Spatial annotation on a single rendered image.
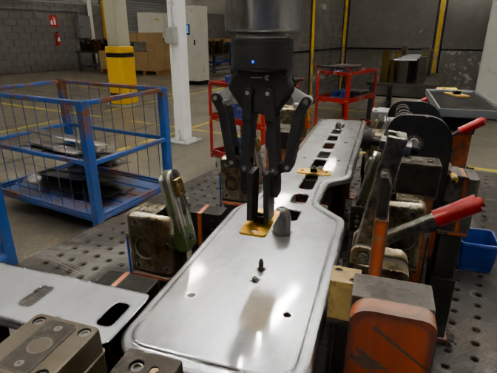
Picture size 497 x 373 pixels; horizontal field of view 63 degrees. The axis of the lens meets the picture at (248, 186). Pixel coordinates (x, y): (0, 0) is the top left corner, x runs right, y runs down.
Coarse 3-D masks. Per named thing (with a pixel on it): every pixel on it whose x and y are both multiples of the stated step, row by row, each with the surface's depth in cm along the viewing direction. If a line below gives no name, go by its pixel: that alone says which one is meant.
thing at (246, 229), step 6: (258, 210) 60; (276, 210) 60; (258, 216) 56; (276, 216) 58; (246, 222) 56; (252, 222) 56; (258, 222) 56; (270, 222) 56; (240, 228) 55; (246, 228) 55; (252, 228) 55; (258, 228) 55; (264, 228) 55; (270, 228) 55; (240, 234) 54; (246, 234) 53; (252, 234) 53; (258, 234) 53; (264, 234) 53
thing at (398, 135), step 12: (372, 132) 48; (396, 132) 48; (360, 144) 48; (372, 144) 48; (384, 144) 47; (396, 144) 46; (408, 144) 47; (384, 156) 47; (396, 156) 46; (384, 168) 47; (396, 168) 47; (372, 192) 49; (372, 204) 49; (372, 216) 50; (360, 228) 51; (372, 228) 50; (360, 240) 51
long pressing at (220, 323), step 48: (336, 144) 126; (288, 192) 88; (240, 240) 68; (288, 240) 68; (336, 240) 67; (192, 288) 55; (240, 288) 55; (288, 288) 55; (144, 336) 46; (192, 336) 46; (240, 336) 46; (288, 336) 46
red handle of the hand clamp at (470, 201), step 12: (456, 204) 47; (468, 204) 46; (480, 204) 46; (432, 216) 49; (444, 216) 48; (456, 216) 47; (468, 216) 47; (396, 228) 51; (408, 228) 50; (420, 228) 49; (396, 240) 51
